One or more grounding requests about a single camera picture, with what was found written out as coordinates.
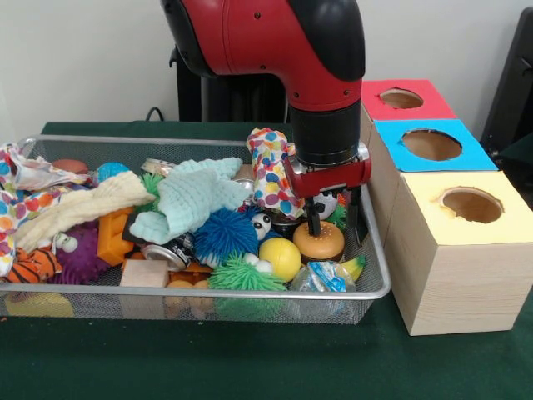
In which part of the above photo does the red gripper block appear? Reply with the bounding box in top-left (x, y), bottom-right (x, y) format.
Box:
top-left (283, 143), bottom-right (373, 248)

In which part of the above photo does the clear plastic bottle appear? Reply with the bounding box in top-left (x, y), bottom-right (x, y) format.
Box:
top-left (291, 260), bottom-right (359, 295)

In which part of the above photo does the colourful polka-dot cloth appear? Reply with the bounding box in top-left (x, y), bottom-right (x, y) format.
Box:
top-left (247, 127), bottom-right (306, 219)

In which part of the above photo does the wooden box with three holes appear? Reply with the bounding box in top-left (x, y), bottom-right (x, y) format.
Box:
top-left (358, 79), bottom-right (533, 337)

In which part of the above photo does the shallow clear mesh bin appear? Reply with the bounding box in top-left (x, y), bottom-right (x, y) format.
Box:
top-left (0, 135), bottom-right (392, 324)

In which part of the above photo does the small soccer ball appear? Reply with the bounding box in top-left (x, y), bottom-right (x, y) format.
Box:
top-left (320, 192), bottom-right (339, 220)

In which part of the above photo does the wooden burger toy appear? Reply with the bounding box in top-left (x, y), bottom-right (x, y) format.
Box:
top-left (292, 221), bottom-right (346, 264)

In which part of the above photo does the yellow banana toy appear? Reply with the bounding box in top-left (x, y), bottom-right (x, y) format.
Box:
top-left (341, 254), bottom-right (367, 283)

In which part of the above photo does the yellow ball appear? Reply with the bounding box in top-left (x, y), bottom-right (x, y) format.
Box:
top-left (258, 237), bottom-right (303, 283)

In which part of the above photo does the mint green knit cloth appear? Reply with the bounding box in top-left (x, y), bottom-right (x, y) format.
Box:
top-left (129, 158), bottom-right (252, 245)

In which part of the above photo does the dark green tablecloth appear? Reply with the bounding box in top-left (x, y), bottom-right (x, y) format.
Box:
top-left (0, 121), bottom-right (533, 400)

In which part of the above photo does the black drink can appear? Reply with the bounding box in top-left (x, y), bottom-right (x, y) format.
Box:
top-left (142, 232), bottom-right (198, 269)

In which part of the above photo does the green spiky ball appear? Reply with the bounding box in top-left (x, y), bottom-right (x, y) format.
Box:
top-left (139, 171), bottom-right (164, 209)

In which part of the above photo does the dark green side table cloth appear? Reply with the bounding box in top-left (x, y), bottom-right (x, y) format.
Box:
top-left (498, 132), bottom-right (533, 165)

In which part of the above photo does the black floor stand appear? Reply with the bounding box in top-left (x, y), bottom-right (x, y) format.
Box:
top-left (481, 7), bottom-right (533, 159)

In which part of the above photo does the cream cloth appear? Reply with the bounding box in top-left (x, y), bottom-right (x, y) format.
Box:
top-left (14, 171), bottom-right (157, 254)

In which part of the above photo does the white plastic bag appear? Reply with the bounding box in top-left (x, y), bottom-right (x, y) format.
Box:
top-left (0, 143), bottom-right (59, 276)

